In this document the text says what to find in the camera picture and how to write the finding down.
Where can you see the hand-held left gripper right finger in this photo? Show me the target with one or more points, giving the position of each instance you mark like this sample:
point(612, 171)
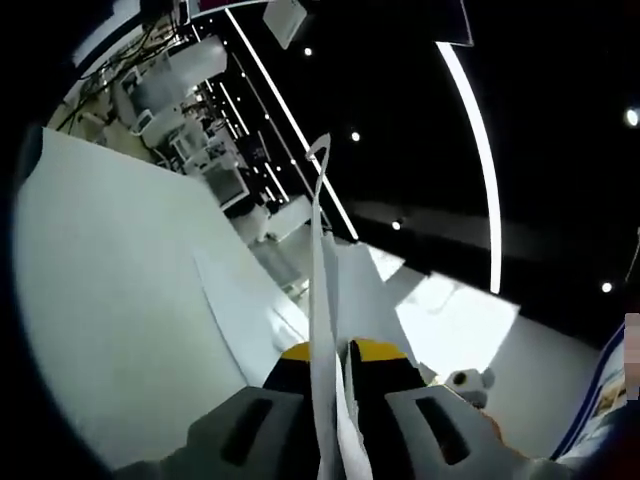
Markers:
point(390, 410)

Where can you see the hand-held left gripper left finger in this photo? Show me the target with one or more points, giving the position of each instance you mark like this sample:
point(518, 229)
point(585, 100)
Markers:
point(250, 425)

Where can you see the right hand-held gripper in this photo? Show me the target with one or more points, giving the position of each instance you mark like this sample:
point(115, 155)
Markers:
point(472, 387)

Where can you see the white printing papers bundle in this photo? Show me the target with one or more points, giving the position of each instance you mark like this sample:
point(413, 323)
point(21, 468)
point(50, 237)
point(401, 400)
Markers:
point(320, 300)

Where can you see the long ceiling light strip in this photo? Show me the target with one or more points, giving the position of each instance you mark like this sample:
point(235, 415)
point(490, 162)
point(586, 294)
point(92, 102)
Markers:
point(495, 240)

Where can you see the white office chair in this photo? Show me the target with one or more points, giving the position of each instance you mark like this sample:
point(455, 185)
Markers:
point(230, 187)

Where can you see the ceiling air conditioner unit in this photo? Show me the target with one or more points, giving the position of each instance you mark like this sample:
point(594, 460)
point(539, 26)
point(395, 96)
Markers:
point(285, 22)

